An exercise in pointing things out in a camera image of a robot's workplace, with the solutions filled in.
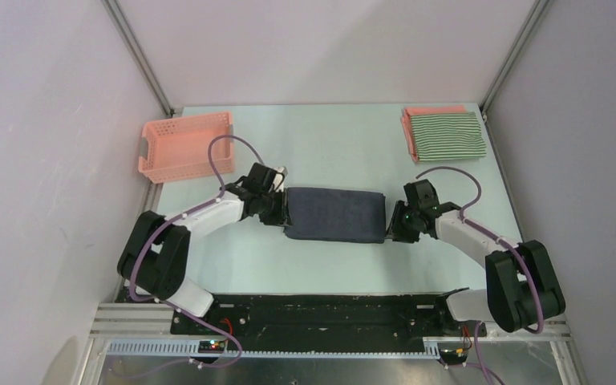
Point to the aluminium corner post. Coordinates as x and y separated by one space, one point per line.
525 34
136 51

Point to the pink plastic laundry basket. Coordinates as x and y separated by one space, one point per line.
187 147

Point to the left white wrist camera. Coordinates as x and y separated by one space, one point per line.
282 176

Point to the aluminium toothed cable duct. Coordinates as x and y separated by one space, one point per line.
194 349

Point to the left small circuit board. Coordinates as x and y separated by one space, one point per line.
211 347

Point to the small circuit board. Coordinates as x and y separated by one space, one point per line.
211 347
454 353

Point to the green white striped garment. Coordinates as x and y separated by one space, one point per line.
447 136

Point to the dark navy garment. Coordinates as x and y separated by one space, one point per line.
326 214

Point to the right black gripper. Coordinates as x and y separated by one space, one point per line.
395 231

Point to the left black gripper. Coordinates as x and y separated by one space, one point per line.
282 216

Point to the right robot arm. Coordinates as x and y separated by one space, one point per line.
522 289

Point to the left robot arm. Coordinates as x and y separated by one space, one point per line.
155 257

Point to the salmon pink t-shirt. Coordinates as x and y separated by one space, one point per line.
409 112

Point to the left aluminium corner post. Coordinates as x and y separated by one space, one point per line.
136 51

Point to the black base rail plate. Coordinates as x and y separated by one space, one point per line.
329 323

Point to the right aluminium corner post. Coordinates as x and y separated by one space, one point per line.
525 34

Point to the right small circuit board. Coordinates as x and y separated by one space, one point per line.
454 353

